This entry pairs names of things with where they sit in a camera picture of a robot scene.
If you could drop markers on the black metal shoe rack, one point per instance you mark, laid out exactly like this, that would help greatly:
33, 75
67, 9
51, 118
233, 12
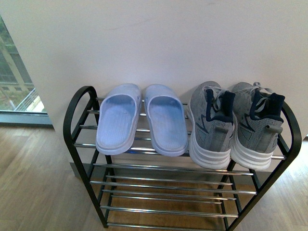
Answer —
166, 198

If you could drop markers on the grey sneaker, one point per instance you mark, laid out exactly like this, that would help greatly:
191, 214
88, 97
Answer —
258, 122
210, 111

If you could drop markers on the light blue slipper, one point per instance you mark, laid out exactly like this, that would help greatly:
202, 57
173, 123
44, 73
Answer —
166, 120
118, 118

